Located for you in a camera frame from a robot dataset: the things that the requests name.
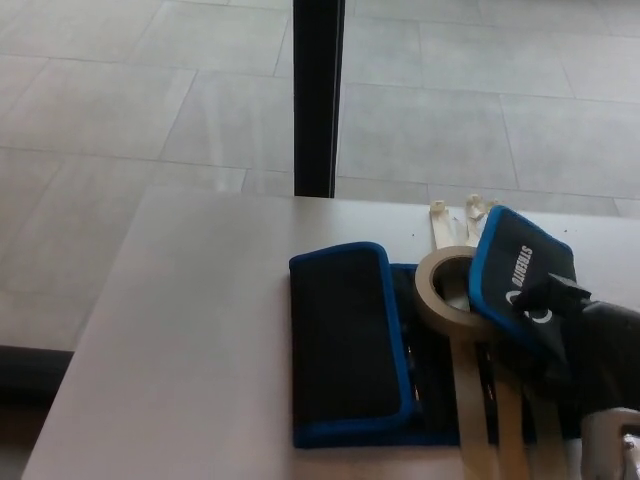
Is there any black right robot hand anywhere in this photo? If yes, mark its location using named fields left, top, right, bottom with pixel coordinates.
left=513, top=271, right=640, bottom=417

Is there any black blue-trimmed toolkit cover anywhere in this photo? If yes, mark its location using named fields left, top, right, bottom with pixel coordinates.
left=288, top=204, right=576, bottom=450

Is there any beige masking tape roll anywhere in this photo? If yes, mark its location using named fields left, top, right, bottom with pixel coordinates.
left=414, top=245, right=497, bottom=342

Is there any black vertical post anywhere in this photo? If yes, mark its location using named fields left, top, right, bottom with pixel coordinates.
left=292, top=0, right=347, bottom=198

